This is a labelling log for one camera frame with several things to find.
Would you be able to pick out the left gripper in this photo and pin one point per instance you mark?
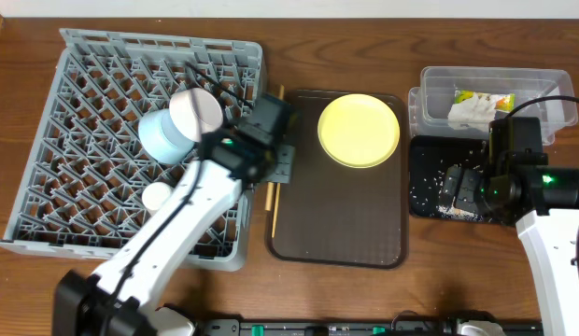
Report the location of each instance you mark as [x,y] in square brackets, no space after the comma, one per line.
[280,163]

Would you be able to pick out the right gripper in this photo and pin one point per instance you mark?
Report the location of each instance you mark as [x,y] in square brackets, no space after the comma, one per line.
[464,189]

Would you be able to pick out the rice and peanut waste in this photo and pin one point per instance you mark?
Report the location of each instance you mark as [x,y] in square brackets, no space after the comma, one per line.
[427,168]

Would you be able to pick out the wooden chopstick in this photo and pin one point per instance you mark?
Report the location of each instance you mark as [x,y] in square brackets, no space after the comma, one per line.
[270,190]
[275,209]

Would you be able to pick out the yellow plate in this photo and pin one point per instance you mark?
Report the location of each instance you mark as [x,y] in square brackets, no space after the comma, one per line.
[358,130]

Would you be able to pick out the white pink bowl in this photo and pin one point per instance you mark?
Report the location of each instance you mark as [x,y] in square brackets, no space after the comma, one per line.
[194,112]

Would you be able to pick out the light blue bowl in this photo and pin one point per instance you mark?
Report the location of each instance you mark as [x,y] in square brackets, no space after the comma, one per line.
[161,138]

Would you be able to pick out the white cup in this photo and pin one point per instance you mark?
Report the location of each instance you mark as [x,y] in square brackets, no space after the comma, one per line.
[155,195]

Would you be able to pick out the green snack wrapper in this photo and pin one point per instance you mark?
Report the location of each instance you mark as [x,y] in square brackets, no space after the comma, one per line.
[502,102]

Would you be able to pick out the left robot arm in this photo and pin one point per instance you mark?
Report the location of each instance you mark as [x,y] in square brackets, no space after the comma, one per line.
[122,295]

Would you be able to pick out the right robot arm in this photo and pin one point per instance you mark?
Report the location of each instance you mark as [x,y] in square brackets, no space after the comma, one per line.
[518,187]

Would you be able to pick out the grey dishwasher rack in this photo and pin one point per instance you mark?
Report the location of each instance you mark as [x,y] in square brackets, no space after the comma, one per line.
[80,193]

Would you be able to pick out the black plastic bin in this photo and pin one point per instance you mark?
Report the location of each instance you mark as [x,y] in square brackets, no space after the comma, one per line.
[494,152]

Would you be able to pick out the dark brown serving tray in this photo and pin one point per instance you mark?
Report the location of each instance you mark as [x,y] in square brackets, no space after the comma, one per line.
[332,214]

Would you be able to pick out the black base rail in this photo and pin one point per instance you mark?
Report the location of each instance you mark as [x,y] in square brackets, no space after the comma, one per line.
[404,323]

